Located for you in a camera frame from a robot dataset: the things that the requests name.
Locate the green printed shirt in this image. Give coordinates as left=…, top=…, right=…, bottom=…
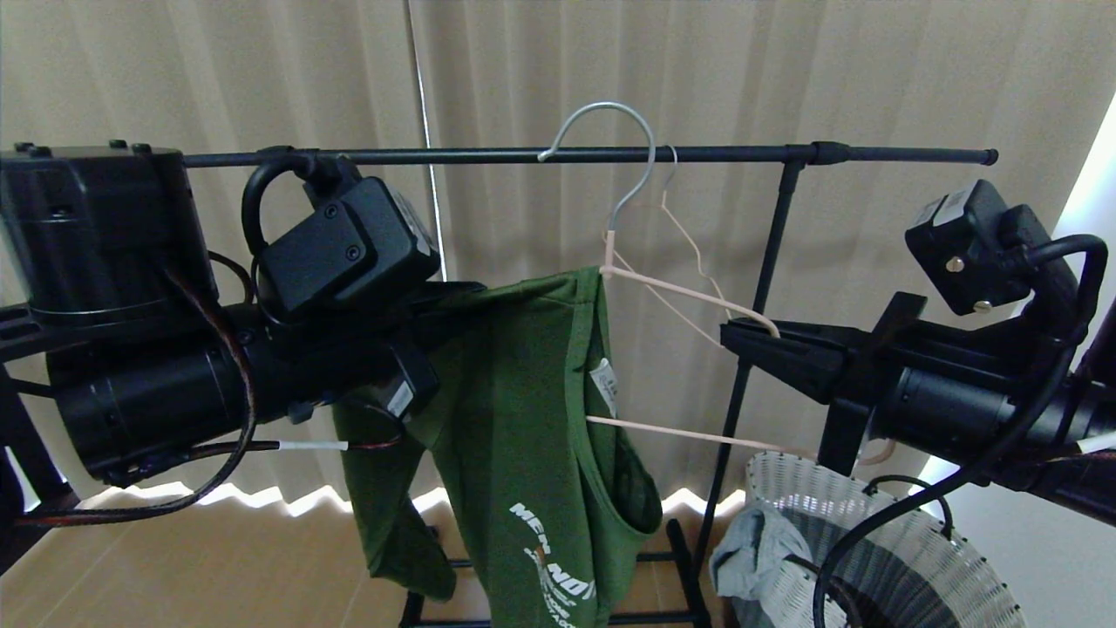
left=330, top=265, right=664, bottom=628

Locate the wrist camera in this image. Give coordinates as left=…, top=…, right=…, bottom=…
left=904, top=178, right=1084, bottom=317
left=258, top=170, right=442, bottom=320

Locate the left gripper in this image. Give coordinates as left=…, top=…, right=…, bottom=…
left=51, top=297, right=443, bottom=487

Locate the black clothes rack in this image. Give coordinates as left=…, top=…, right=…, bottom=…
left=183, top=141, right=1000, bottom=628

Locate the pale grey garment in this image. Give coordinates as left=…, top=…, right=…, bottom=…
left=708, top=508, right=817, bottom=628

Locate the pink clothes hanger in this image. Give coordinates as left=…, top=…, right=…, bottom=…
left=610, top=146, right=735, bottom=325
left=537, top=101, right=898, bottom=466

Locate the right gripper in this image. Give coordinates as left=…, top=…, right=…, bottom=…
left=818, top=292, right=1062, bottom=478

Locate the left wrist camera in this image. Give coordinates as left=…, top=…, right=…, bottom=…
left=258, top=170, right=442, bottom=320

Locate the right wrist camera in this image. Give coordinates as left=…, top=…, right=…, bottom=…
left=904, top=178, right=1084, bottom=317

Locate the beige curtain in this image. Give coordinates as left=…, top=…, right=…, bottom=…
left=0, top=0, right=1116, bottom=526

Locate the white laundry basket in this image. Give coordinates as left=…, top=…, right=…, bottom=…
left=745, top=451, right=1031, bottom=628

